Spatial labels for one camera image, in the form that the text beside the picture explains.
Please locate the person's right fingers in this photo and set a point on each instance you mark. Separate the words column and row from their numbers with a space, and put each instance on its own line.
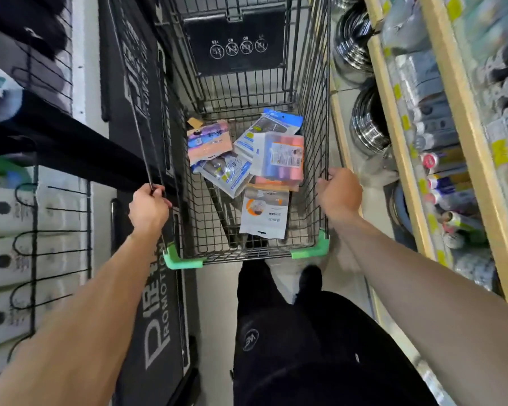
column 325, row 183

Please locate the pink purple packet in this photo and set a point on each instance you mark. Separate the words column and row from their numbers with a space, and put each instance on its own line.
column 209, row 141

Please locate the black sign panel white lettering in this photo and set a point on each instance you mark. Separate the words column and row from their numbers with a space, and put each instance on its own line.
column 144, row 101

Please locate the green packet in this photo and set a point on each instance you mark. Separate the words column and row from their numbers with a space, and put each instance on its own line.
column 2, row 171

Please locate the salmon flat packet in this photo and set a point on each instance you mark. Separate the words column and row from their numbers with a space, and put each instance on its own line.
column 279, row 184

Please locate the stack of steel pots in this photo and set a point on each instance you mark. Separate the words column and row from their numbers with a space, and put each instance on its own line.
column 354, row 40
column 368, row 122

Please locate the white blue striped packet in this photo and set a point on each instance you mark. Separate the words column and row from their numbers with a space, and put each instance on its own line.
column 227, row 172

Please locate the black shoe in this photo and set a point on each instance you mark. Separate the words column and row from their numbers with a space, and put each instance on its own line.
column 310, row 278

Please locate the person's left fingers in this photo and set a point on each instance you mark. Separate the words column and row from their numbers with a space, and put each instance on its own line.
column 151, row 189

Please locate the person's left forearm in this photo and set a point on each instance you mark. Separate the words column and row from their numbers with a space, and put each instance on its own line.
column 80, row 329

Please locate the clear pack of pink rolls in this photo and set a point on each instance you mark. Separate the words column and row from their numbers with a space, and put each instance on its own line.
column 282, row 158

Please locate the person's right hand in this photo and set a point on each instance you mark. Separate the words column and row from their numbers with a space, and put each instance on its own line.
column 342, row 193

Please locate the blue rimmed pan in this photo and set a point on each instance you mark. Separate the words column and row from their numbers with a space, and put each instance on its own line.
column 400, row 209

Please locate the black hanging garments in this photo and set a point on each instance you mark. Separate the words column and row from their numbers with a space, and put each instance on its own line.
column 25, row 25

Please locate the blue white flat packet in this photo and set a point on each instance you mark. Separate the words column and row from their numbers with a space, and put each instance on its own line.
column 275, row 120

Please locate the black trousers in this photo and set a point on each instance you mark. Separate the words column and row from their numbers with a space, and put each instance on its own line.
column 304, row 350

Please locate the person's left hand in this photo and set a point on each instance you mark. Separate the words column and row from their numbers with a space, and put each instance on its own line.
column 147, row 211

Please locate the wooden shelf unit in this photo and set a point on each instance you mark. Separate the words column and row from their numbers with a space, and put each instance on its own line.
column 470, row 135

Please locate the clear plastic bag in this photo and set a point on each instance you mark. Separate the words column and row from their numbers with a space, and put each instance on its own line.
column 377, row 168

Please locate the small tan tag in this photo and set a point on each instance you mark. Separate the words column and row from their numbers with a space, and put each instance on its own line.
column 194, row 123

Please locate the white packet with orange print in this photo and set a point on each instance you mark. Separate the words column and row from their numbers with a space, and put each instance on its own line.
column 264, row 215

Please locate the black shelf beam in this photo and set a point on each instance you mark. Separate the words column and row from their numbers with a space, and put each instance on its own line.
column 67, row 139

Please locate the row of dark packaged goods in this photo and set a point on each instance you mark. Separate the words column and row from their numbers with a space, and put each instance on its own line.
column 506, row 76

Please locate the person's right forearm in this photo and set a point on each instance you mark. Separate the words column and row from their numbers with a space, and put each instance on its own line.
column 427, row 308

